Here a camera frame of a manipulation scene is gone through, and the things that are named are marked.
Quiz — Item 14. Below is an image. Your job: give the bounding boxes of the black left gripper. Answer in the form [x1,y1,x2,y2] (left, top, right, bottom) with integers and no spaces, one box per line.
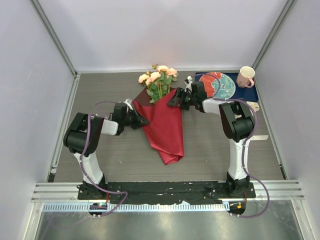
[122,107,150,130]

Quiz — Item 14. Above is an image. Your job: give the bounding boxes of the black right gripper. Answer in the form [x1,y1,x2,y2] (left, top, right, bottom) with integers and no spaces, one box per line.
[166,88,197,111]

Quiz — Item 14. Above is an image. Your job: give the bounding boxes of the dark red wrapping paper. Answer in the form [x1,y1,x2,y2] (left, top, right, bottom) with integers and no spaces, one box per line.
[133,88,185,165]

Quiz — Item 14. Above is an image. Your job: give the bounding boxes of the cream ribbon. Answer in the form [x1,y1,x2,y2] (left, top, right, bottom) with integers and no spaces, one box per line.
[247,101,269,141]

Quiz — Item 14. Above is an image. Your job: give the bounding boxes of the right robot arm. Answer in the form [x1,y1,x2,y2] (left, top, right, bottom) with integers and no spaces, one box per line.
[167,81,256,198]

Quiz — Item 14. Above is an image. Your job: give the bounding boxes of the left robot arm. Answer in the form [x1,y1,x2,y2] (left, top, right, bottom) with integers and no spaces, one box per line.
[63,99,150,200]

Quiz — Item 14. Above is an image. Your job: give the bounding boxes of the red and teal plate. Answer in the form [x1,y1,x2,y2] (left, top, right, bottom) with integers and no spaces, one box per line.
[199,72,236,100]

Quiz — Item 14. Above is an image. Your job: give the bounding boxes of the pink mug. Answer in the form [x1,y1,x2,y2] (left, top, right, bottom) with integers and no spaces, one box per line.
[236,66,256,88]

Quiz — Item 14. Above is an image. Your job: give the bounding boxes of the blue tray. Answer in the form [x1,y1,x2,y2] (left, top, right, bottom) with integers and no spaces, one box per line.
[193,72,259,102]

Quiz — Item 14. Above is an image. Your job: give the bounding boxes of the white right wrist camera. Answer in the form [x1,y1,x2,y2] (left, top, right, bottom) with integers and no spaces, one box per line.
[184,76,193,92]

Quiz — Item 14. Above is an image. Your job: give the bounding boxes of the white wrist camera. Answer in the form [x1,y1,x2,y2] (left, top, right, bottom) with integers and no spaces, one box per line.
[124,98,134,111]
[184,76,193,92]

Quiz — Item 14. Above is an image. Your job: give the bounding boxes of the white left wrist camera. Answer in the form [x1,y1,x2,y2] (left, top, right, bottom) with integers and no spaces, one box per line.
[124,98,134,111]

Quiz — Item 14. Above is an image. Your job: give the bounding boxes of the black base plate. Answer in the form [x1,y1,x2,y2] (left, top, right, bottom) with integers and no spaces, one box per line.
[77,181,256,205]

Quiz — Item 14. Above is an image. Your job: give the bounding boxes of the aluminium front rail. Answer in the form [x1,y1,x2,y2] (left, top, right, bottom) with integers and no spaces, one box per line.
[31,180,304,216]

